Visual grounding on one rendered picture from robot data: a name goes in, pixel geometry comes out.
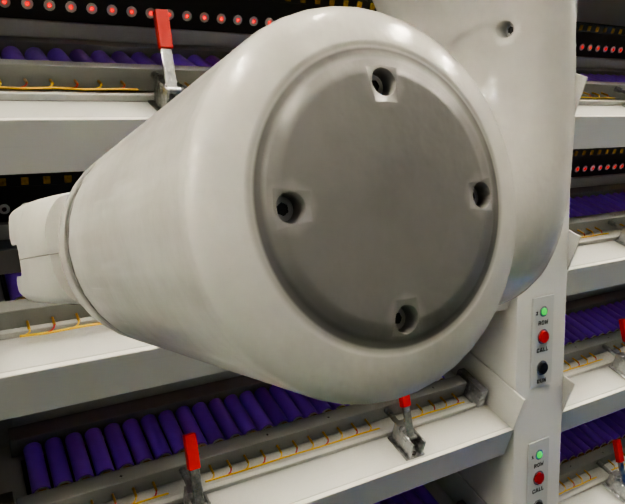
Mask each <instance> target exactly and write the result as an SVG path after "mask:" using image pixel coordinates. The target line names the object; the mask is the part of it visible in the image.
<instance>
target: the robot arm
mask: <svg viewBox="0 0 625 504"><path fill-rule="evenodd" d="M373 3H374V5H375V8H376V10H377V11H373V10H368V9H363V8H359V7H343V6H329V7H322V8H315V9H308V10H304V11H301V12H298V13H295V14H292V15H288V16H285V17H282V18H280V19H278V20H276V21H274V22H272V23H271V24H269V25H267V26H265V27H263V28H261V29H260V30H258V31H256V32H255V33H254V34H252V35H251V36H250V37H249V38H247V39H246V40H245V41H244V42H242V43H241V44H240V45H239V46H237V47H236V48H235V49H234V50H232V51H231V52H230V53H229V54H228V55H226V56H225V57H224V58H223V59H221V60H220V61H219V62H218V63H216V64H215V65H214V66H213V67H212V68H210V69H209V70H208V71H207V72H205V73H204V74H203V75H202V76H200V77H199V78H198V79H197V80H196V81H194V82H193V83H192V84H191V85H189V86H188V87H187V88H186V89H184V90H183V91H182V92H181V93H180V94H178V95H177V96H176V97H175V98H173V99H172V100H171V101H170V102H168V103H167V104H166V105H165V106H164V107H162V108H161V109H160V110H159V111H157V112H156V113H155V114H154V115H152V116H151V117H150V118H149V119H148V120H146V121H145V122H144V123H143V124H141V125H140V126H139V127H138V128H137V129H135V130H134V131H133V132H132V133H130V134H129V135H128V136H127V137H125V138H124V139H123V140H122V141H121V142H119V143H118V144H117V145H116V146H114V147H113V148H112V149H110V150H109V151H108V152H107V153H105V154H104V155H103V156H102V157H100V158H99V159H98V160H97V161H96V162H95V163H93V164H92V165H91V166H90V167H89V168H88V169H87V170H86V171H85V172H84V173H83V174H82V175H81V177H80V178H79V179H78V181H77V182H76V183H75V184H74V186H73V188H72V190H71V192H68V193H63V194H58V195H53V196H49V197H45V198H42V199H38V200H35V201H32V202H29V203H27V204H25V205H22V206H20V207H18V208H17V209H15V210H14V211H13V212H12V213H11V214H10V216H9V236H10V241H11V244H12V245H17V248H18V249H13V250H7V251H1V252H0V275H3V274H12V273H20V272H21V276H18V277H17V286H18V290H19V292H20V294H21V295H22V296H24V297H25V298H26V299H28V300H30V301H34V302H42V303H60V304H70V305H77V304H81V305H82V306H83V307H84V308H85V310H86V311H87V312H88V313H89V314H90V315H91V316H92V317H93V318H95V319H96V320H97V321H99V322H100V323H101V324H102V325H104V326H105V327H107V328H109V329H111V330H112V331H114V332H116V333H118V334H120V335H123V336H126V337H129V338H132V339H135V340H138V341H141V342H144V343H147V344H150V345H154V346H157V347H160V348H163V349H166V350H169V351H172V352H175V353H178V354H181V355H184V356H187V357H190V358H193V359H196V360H199V361H202V362H205V363H208V364H211V365H214V366H217V367H220V368H223V369H226V370H229V371H232V372H235V373H238V374H241V375H244V376H247V377H250V378H253V379H256V380H259V381H262V382H265V383H268V384H271V385H274V386H277V387H280V388H283V389H286V390H289V391H292V392H295V393H298V394H301V395H304V396H307V397H310V398H313V399H317V400H321V401H326V402H332V403H338V404H374V403H379V402H385V401H391V400H395V399H398V398H401V397H404V396H407V395H409V394H412V393H415V392H417V391H419V390H421V389H423V388H424V387H426V386H428V385H430V384H432V383H433V382H435V381H437V380H438V379H439V378H441V377H442V376H443V375H444V374H446V373H447V372H448V371H449V370H451V369H452V368H453V367H455V366H456V365H457V364H458V363H459V362H460V361H461V360H462V359H463V357H464V356H465V355H466V354H467V353H468V352H469V351H470V350H471V349H472V348H473V347H474V345H475V344H476V342H477V341H478V340H479V338H480V337H481V336H482V334H483V333H484V331H485V330H486V328H487V326H488V325H489V323H490V321H491V319H492V317H493V315H494V314H495V312H496V310H497V307H498V305H501V304H503V303H505V302H508V301H510V300H512V299H514V298H516V297H518V296H519V295H521V294H522V293H524V292H525V291H526V290H527V289H528V288H529V287H530V286H531V285H532V284H533V283H534V282H535V281H536V280H537V279H538V278H539V277H540V276H541V275H542V273H543V272H544V270H545V269H546V267H547V266H548V264H549V262H550V260H551V258H552V256H553V254H554V252H555V249H556V247H557V245H558V242H559V238H560V235H561V231H562V227H563V223H564V218H565V213H566V209H567V204H568V198H569V191H570V183H571V169H572V155H573V141H574V124H575V85H576V15H575V0H373Z"/></svg>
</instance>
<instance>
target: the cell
mask: <svg viewBox="0 0 625 504"><path fill-rule="evenodd" d="M18 276H21V272H20V273H12V274H4V277H5V281H6V285H7V289H8V293H9V297H10V301H11V300H17V299H18V298H21V297H24V296H22V295H21V294H20V292H19V290H18V286H17V277H18Z"/></svg>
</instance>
